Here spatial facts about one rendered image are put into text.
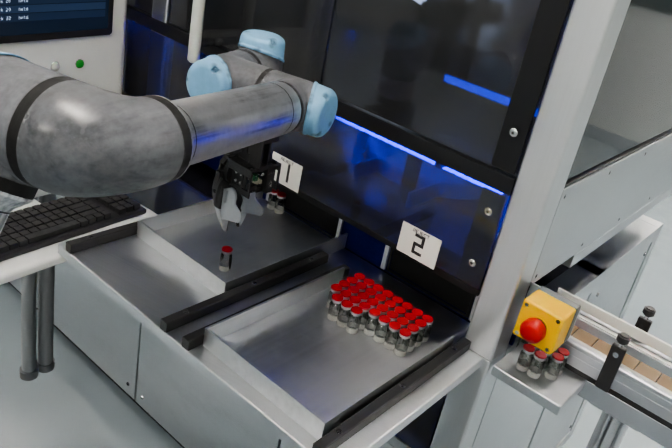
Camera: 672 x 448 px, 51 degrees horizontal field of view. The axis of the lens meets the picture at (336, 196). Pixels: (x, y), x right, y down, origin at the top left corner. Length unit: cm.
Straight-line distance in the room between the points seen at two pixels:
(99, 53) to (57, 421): 113
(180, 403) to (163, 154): 138
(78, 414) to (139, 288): 109
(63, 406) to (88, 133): 173
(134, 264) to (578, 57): 84
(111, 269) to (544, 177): 77
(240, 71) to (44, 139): 42
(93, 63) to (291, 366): 87
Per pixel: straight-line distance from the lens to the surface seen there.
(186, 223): 150
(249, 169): 119
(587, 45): 109
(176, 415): 208
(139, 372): 216
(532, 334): 119
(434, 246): 127
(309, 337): 122
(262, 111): 89
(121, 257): 138
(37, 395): 241
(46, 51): 162
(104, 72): 172
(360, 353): 122
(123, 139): 70
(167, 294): 128
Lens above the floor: 161
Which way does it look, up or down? 25 degrees down
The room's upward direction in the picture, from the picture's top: 12 degrees clockwise
